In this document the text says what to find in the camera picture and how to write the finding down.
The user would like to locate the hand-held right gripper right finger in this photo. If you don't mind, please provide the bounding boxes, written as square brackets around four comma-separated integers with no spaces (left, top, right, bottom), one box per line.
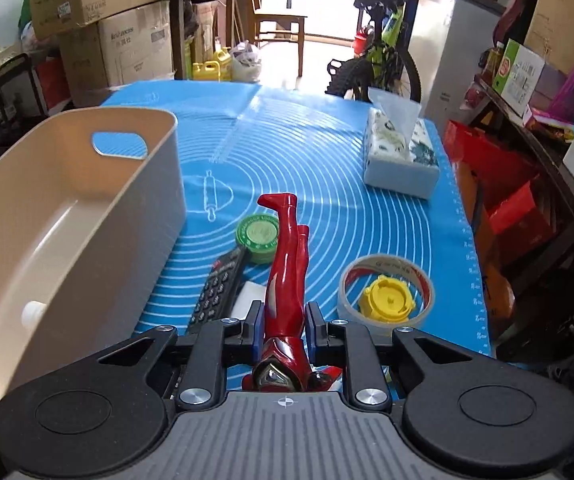
[305,302,474,409]

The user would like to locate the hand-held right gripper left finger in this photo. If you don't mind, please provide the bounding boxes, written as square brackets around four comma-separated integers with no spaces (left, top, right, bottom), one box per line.
[98,301,266,409]

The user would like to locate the large white power adapter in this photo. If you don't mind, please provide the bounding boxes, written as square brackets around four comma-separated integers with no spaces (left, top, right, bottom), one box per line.
[231,281,268,319]

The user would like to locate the clear tape roll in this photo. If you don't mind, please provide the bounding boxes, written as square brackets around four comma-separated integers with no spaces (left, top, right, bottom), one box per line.
[338,255,436,332]

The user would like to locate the red action figure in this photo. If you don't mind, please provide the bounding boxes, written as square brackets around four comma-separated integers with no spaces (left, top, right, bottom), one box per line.
[242,192,343,394]

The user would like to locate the black remote control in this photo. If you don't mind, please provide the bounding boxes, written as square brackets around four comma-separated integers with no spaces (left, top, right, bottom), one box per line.
[186,247,248,335]

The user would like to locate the yellow plastic cap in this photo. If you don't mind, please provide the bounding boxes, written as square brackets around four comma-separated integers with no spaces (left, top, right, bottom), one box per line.
[358,275,413,322]

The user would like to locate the beige plastic bin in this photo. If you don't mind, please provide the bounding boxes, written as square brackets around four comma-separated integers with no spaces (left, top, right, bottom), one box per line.
[0,107,186,442]

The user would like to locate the green round tin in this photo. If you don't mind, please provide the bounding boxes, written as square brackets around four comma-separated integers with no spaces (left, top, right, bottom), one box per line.
[235,214,281,265]

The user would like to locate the blue silicone baking mat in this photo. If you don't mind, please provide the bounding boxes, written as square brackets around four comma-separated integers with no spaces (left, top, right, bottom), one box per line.
[98,80,494,392]

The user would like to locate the tissue pack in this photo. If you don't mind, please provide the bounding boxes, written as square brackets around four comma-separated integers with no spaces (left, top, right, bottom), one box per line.
[362,86,442,200]

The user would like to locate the small white plastic piece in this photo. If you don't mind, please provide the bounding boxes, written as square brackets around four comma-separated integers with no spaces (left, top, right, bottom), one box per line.
[22,301,48,330]

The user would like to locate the red paper bags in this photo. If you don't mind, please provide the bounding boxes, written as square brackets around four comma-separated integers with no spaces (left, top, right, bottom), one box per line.
[442,120,554,266]

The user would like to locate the yellow oil jugs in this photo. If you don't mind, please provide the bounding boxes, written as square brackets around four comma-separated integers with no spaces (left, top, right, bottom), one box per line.
[192,47,233,83]

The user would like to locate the white plastic bag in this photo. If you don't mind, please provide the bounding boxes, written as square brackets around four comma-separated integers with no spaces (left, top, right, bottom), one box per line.
[229,40,263,83]

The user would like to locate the green bicycle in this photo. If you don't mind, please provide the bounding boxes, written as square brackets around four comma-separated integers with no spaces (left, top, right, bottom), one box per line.
[324,0,429,103]

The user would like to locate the tall cardboard box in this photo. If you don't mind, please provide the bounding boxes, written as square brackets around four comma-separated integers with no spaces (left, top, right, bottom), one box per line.
[60,0,174,107]

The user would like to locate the wooden chair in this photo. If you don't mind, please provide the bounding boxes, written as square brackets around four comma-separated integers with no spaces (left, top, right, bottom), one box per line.
[244,0,309,80]

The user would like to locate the white cabinet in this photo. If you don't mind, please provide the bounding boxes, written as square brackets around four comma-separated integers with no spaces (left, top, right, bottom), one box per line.
[407,0,506,122]

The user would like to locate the red and white appliance box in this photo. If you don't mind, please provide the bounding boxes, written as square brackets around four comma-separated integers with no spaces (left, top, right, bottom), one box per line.
[36,57,71,111]

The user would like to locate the green and white carton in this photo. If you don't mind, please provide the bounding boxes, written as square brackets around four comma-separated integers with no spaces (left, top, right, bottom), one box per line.
[492,39,546,116]

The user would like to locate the black rack cart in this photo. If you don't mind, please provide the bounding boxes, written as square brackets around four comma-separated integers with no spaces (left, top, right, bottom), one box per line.
[0,52,49,162]

